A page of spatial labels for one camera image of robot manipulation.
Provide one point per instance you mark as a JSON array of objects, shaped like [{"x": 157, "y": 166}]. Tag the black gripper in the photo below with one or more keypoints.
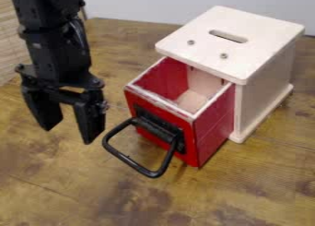
[{"x": 58, "y": 77}]

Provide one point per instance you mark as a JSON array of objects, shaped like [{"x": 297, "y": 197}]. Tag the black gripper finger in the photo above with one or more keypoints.
[{"x": 90, "y": 113}]

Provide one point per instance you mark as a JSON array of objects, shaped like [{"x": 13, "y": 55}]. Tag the red wooden drawer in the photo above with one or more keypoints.
[{"x": 190, "y": 99}]

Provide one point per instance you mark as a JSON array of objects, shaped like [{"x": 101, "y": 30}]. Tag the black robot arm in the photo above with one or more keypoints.
[{"x": 56, "y": 10}]

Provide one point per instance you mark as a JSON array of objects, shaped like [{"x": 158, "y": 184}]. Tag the white wooden drawer cabinet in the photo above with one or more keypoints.
[{"x": 248, "y": 49}]

